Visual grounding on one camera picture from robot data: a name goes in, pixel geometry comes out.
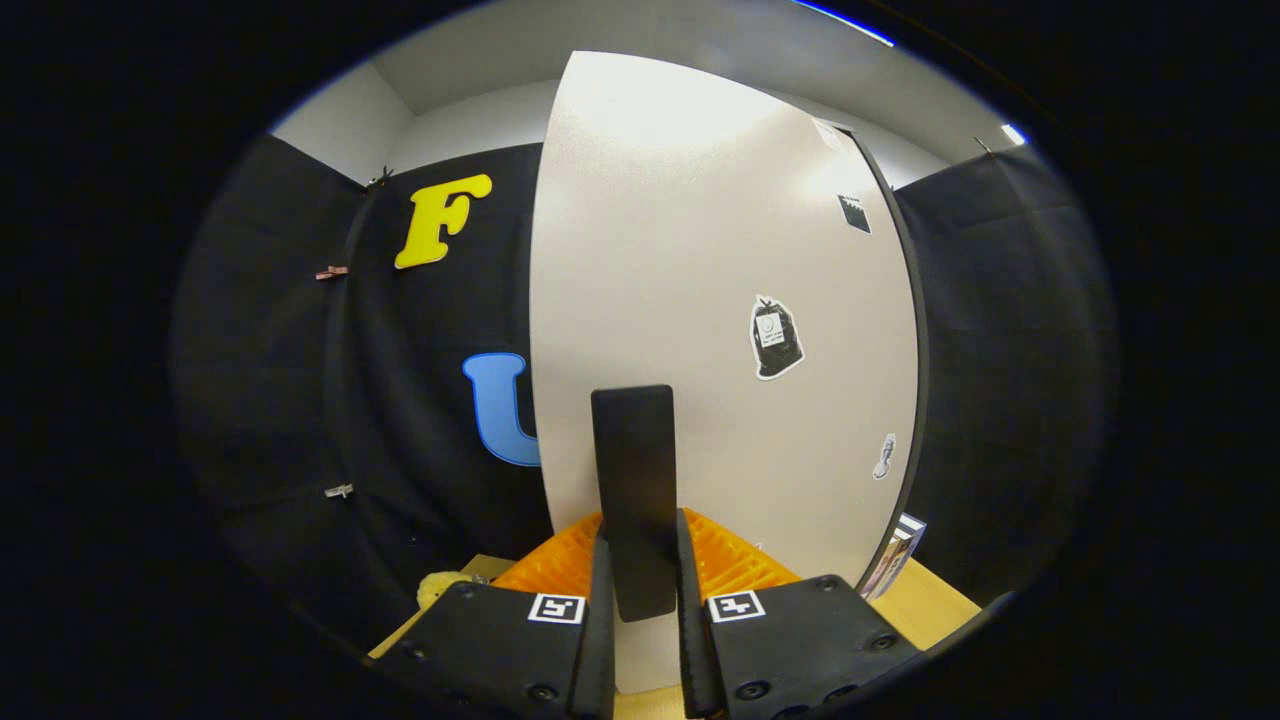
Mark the yellow plush toy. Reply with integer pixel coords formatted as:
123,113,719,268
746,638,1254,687
416,570,477,612

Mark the stack of books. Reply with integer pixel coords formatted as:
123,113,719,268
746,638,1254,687
860,513,928,601

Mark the beige shoe cabinet door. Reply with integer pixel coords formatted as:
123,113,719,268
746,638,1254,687
528,50,921,694

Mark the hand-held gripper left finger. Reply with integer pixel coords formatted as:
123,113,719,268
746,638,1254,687
375,512,617,720

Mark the long ceiling light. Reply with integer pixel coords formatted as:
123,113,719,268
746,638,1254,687
795,0,896,48

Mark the black door handle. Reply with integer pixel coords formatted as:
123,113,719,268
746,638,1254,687
590,385,679,623

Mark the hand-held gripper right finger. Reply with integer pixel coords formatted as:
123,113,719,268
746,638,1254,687
675,508,921,720

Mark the black backdrop cloth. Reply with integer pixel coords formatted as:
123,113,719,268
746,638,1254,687
170,135,1117,651

